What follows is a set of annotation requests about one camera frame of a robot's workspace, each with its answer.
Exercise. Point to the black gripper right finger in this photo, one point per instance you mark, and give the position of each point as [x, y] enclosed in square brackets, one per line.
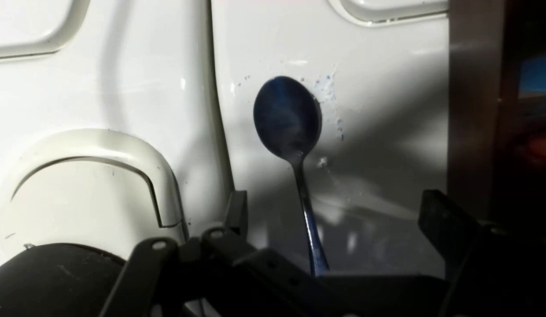
[460, 252]

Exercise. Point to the dark metal spoon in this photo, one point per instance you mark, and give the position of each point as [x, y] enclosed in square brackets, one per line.
[287, 117]

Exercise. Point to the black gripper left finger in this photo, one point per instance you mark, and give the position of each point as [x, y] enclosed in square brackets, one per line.
[238, 212]

